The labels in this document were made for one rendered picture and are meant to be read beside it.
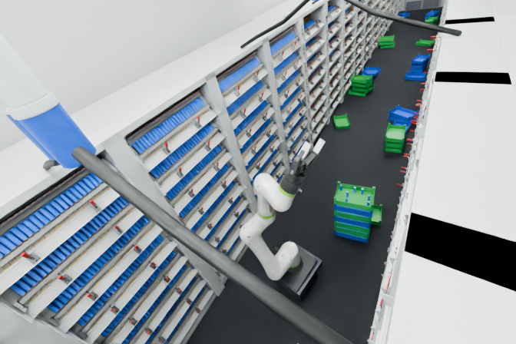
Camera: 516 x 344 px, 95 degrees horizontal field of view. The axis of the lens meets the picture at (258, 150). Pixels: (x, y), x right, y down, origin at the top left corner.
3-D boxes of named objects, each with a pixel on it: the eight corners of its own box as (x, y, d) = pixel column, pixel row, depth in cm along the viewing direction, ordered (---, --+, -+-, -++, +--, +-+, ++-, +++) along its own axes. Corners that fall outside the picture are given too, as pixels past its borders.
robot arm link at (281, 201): (290, 212, 122) (277, 219, 114) (273, 196, 128) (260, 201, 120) (302, 192, 116) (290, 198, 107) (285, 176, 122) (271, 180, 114)
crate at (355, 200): (334, 203, 202) (333, 198, 198) (338, 186, 216) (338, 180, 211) (372, 211, 189) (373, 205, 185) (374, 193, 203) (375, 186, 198)
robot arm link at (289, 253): (278, 262, 185) (273, 252, 172) (291, 248, 191) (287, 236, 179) (291, 275, 176) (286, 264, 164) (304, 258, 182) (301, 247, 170)
